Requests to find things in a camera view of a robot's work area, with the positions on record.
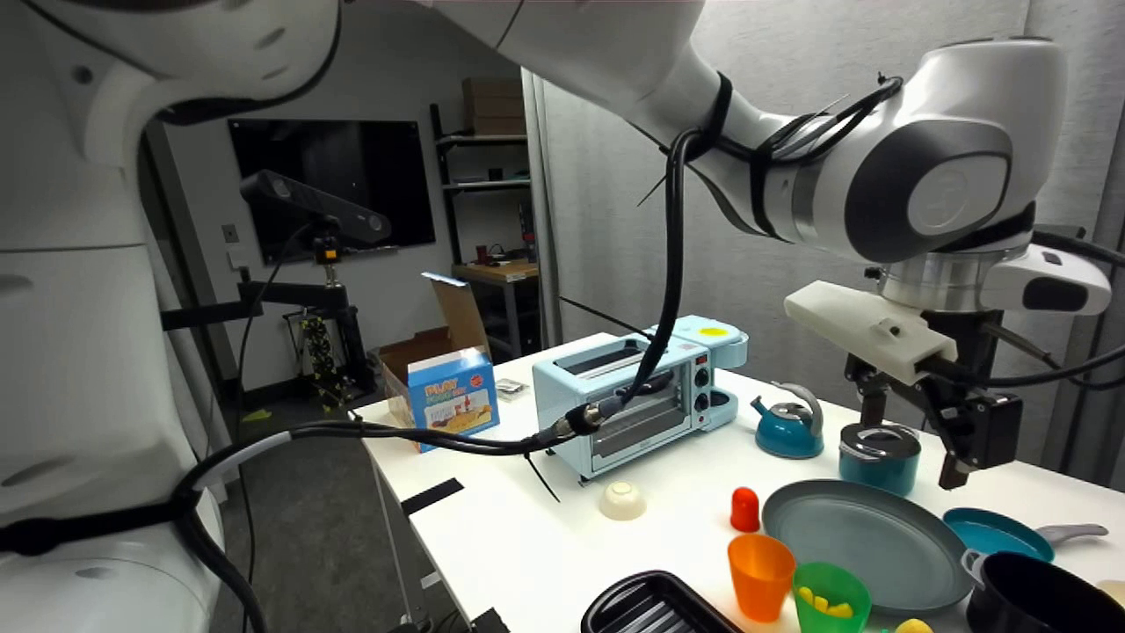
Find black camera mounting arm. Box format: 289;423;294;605
156;268;364;400

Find closed cardboard box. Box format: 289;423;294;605
459;73;527;138

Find black wall monitor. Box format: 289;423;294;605
225;117;438;268

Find small red bottle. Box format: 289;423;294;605
729;486;764;536

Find orange plastic cup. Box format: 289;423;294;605
723;532;800;627

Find yellow toy fries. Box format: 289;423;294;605
807;586;859;622

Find teal pot with dark lid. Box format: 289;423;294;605
838;418;925;499

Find black ridged tray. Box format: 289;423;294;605
575;566;745;633

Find green plastic cup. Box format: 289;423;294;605
791;558;876;633

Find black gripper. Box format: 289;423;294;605
842;307;1026;491

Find dark storage shelf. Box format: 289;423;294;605
426;98;544;356

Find wooden desk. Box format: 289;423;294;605
453;256;544;356

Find large grey-blue plate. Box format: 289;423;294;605
759;474;974;615

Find blue printed carton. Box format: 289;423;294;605
402;348;501;454

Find grey curtain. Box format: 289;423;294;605
519;0;1125;486

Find light blue toy toaster oven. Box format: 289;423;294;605
532;314;751;486

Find thin black camera cable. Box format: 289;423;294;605
982;225;1125;399

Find small cream bowl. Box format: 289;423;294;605
595;479;649;524

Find teal toy kettle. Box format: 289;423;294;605
748;383;826;464

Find black pot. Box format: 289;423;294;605
958;549;1125;633

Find open cardboard box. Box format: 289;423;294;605
371;272;496;399

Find teal pan grey handle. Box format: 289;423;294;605
941;504;1111;566

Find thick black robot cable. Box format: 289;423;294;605
0;71;907;633

